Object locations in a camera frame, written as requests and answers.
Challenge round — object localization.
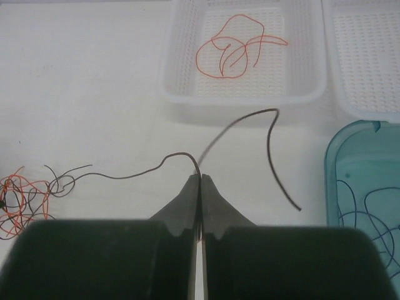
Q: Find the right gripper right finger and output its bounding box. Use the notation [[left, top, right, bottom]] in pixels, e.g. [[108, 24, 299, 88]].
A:
[[201, 175, 397, 299]]

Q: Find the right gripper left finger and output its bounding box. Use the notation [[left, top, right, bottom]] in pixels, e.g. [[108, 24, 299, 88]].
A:
[[1, 175, 200, 299]]

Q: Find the thin brown cable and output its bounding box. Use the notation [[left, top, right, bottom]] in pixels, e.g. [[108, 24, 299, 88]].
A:
[[43, 107, 303, 212]]

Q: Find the thin purple cable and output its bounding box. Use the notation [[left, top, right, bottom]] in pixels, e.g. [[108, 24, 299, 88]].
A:
[[336, 179, 400, 269]]

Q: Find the orange cable bundle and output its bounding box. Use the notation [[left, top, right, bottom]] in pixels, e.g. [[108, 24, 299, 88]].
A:
[[0, 165, 63, 241]]

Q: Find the single orange cable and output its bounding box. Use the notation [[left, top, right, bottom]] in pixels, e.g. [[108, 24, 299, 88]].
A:
[[195, 13, 289, 79]]

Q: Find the teal transparent plastic tub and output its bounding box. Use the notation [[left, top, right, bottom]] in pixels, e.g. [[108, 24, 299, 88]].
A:
[[324, 121, 399, 287]]

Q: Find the left white perforated basket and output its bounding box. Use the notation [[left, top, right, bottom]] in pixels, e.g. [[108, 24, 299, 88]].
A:
[[158, 1, 328, 123]]

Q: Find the white perforated basket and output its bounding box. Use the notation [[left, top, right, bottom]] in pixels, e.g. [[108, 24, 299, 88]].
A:
[[322, 1, 399, 124], [158, 1, 328, 123]]

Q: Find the right white perforated basket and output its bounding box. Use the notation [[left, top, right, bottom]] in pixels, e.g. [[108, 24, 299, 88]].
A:
[[322, 1, 399, 124]]

